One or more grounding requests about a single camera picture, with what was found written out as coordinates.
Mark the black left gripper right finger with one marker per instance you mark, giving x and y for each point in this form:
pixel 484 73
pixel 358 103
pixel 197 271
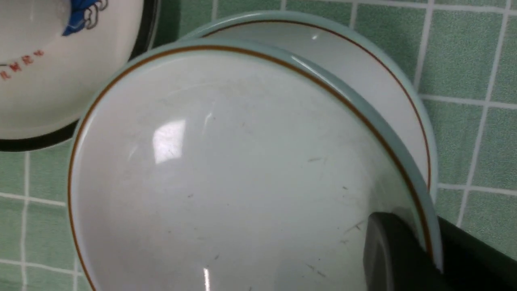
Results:
pixel 469 264

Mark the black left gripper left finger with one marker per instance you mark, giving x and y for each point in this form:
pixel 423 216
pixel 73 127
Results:
pixel 393 260

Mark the pale blue shallow bowl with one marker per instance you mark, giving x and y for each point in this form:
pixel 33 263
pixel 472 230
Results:
pixel 225 165

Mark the pale blue large plate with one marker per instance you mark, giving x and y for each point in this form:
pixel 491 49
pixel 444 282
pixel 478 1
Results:
pixel 351 57

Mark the black-rimmed cartoon plate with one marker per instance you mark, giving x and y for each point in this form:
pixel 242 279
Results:
pixel 45 93

